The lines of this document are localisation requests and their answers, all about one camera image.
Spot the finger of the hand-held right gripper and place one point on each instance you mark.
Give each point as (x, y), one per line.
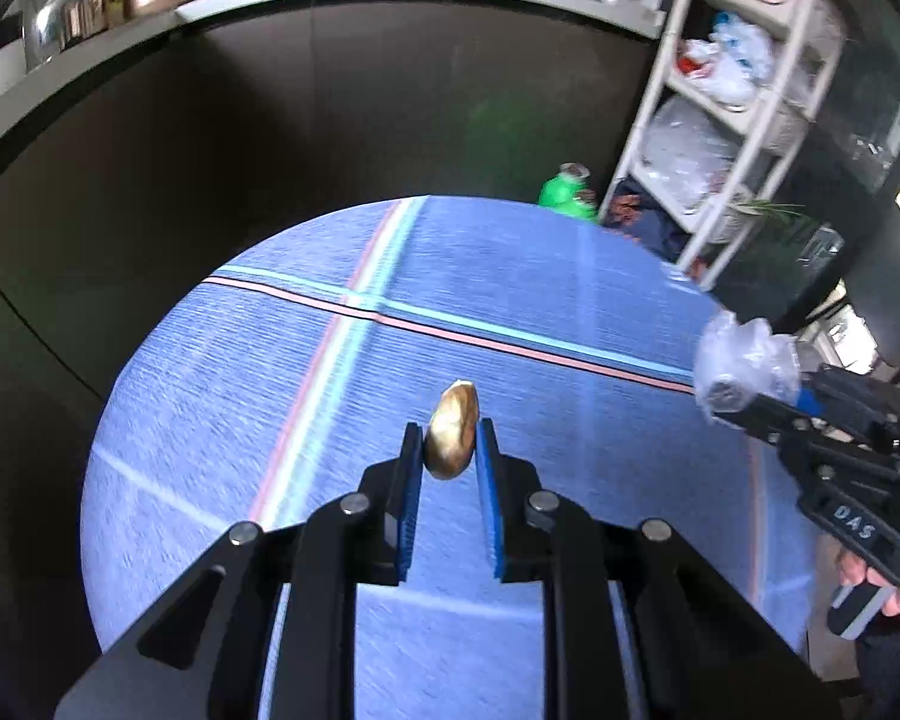
(772, 420)
(862, 397)

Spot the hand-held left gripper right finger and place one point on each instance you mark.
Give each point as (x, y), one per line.
(487, 510)

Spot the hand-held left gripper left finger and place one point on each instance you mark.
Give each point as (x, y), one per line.
(414, 510)

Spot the clear plastic wrap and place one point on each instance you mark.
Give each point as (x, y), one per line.
(750, 352)

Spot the blue striped tablecloth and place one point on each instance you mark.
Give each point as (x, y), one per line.
(495, 315)

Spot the green leafy plant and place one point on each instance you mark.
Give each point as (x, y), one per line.
(765, 210)

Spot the dark blue shopping bag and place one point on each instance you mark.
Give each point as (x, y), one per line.
(652, 229)

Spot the clear plastic bags bundle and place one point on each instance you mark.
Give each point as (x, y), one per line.
(686, 154)

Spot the white plastic storage rack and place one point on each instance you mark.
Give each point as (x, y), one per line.
(765, 127)

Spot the green thermos jug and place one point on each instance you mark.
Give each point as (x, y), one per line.
(566, 193)

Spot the white plastic bag with red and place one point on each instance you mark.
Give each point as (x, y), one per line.
(731, 60)

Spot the dark kitchen cabinet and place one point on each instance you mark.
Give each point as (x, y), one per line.
(232, 165)

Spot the steel pot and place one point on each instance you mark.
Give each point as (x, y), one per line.
(64, 15)

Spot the black sliding door frame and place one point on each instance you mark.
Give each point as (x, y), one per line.
(877, 90)

